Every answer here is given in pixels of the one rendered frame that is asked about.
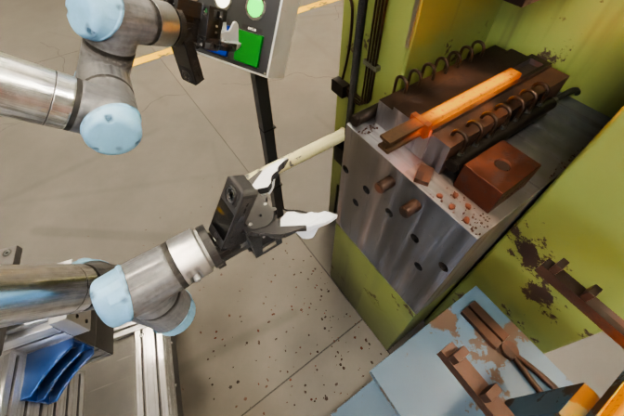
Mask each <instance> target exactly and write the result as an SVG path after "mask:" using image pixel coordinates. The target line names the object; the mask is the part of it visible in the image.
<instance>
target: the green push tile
mask: <svg viewBox="0 0 624 416"><path fill-rule="evenodd" d="M263 42H264V36H262V35H259V34H256V33H253V32H247V31H244V30H241V29H239V43H241V46H240V48H239V49H238V50H236V51H235V53H234V60H237V61H239V62H242V63H245V64H247V65H250V66H253V67H255V68H258V67H259V62H260V57H261V52H262V46H263Z"/></svg>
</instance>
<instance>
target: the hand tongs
mask: <svg viewBox="0 0 624 416"><path fill-rule="evenodd" d="M461 315H462V316H463V317H464V318H465V319H466V320H467V321H468V322H469V323H470V324H471V325H472V327H473V328H474V329H475V330H476V331H477V332H478V333H479V334H480V335H481V336H482V337H483V338H484V339H485V340H486V342H487V343H488V344H489V345H490V346H491V347H492V348H493V349H496V348H498V347H500V352H501V354H502V355H503V356H504V357H505V358H507V359H512V360H513V362H514V363H515V365H516V366H517V367H518V369H519V370H520V371H521V372H522V373H523V375H524V376H525V378H526V379H527V381H528V382H529V383H530V384H531V386H532V387H533V388H534V389H535V391H536V392H537V393H539V392H544V391H543V390H542V388H541V387H540V386H539V385H538V383H537V382H536V381H535V380H534V378H533V377H532V376H531V374H530V373H529V372H528V370H527V369H526V367H527V368H528V369H529V370H530V371H532V372H533V373H534V374H535V375H537V376H538V377H539V378H540V379H541V380H542V381H543V382H545V383H546V384H547V385H548V386H549V387H550V388H551V389H552V390H553V389H556V388H559V387H558V386H557V385H556V384H555V383H554V382H553V381H551V380H550V379H549V378H548V377H547V376H546V375H545V374H543V373H542V372H541V371H540V370H538V369H537V368H536V367H535V366H534V365H532V364H531V363H530V362H528V361H527V360H526V359H524V358H523V357H521V356H520V355H519V350H518V348H517V346H516V345H515V344H514V343H513V342H511V341H505V340H506V339H507V338H508V337H509V334H508V333H507V332H506V331H505V330H504V329H503V328H502V327H501V326H500V325H499V324H498V323H497V322H496V321H495V320H494V319H493V318H492V317H491V316H490V315H489V314H488V313H487V312H486V311H485V310H484V309H483V308H482V307H481V306H480V305H479V304H478V303H477V302H476V301H473V302H472V303H471V304H469V305H468V306H467V307H466V308H464V309H463V311H462V312H461ZM503 341H504V342H503Z"/></svg>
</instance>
